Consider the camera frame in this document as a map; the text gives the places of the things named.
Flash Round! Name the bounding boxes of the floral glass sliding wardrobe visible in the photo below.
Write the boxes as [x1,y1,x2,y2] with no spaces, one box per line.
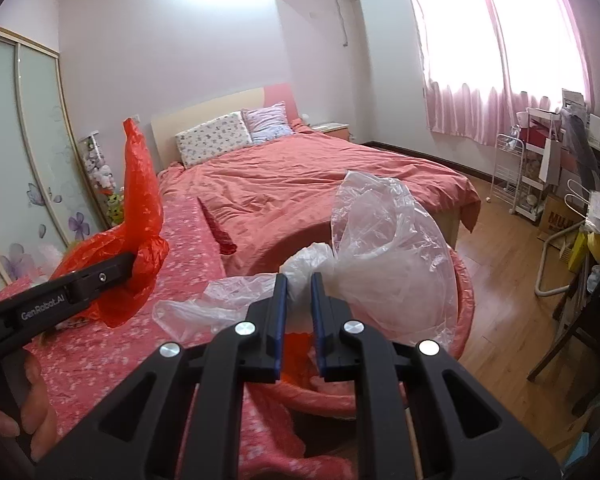
[0,25,111,286]

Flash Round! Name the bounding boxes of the dark wooden chair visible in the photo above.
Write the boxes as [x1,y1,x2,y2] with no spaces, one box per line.
[527,260,600,416]

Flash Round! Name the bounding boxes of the pink floral blanket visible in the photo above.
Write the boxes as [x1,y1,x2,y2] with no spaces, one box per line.
[0,192,361,480]

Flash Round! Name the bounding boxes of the pink plastic basket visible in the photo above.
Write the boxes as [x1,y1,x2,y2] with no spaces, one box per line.
[250,217,477,418]

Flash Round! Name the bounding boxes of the pink striped pillow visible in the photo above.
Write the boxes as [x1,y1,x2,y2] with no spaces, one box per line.
[242,101,296,145]

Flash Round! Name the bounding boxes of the hanging plush toys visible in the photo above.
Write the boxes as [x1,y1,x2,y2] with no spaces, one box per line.
[82,132,116,196]

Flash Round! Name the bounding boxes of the cardboard box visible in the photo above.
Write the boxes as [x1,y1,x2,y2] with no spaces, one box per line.
[537,194,588,243]

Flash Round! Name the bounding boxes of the pink curtains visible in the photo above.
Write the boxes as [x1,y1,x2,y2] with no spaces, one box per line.
[397,0,593,146]

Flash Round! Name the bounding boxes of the white floral pillow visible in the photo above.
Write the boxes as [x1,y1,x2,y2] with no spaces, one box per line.
[175,111,253,170]

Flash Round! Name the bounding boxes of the person's left hand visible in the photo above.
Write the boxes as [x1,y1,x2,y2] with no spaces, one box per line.
[0,352,58,461]

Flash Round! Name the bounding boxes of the beige pink bed headboard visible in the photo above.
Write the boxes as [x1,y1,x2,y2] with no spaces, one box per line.
[150,82,301,168]

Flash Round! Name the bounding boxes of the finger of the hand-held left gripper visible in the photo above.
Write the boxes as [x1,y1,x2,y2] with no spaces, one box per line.
[67,252,136,306]

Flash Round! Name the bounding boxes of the white metal tube frame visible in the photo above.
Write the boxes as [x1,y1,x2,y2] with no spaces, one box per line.
[535,222,588,297]

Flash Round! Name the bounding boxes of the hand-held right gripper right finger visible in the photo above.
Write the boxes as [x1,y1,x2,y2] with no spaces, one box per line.
[311,272,563,480]

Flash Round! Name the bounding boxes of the salmon duvet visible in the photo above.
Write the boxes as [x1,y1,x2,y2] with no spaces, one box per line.
[157,122,482,281]

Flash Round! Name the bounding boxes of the white storage shelf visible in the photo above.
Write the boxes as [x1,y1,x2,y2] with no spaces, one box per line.
[512,106,566,223]

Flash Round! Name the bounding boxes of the red plastic bag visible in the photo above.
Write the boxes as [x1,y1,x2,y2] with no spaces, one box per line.
[47,117,171,331]

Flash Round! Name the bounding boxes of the pink white nightstand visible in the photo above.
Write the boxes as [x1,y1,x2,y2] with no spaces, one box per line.
[310,121,353,143]

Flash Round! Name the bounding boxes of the clear plastic bag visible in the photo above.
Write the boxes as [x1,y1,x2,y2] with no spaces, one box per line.
[152,170,458,353]

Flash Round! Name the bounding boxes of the green plush toy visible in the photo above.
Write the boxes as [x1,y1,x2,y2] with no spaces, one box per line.
[106,191,127,226]

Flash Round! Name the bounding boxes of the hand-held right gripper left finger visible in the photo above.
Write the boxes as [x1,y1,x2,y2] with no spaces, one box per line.
[34,273,289,480]

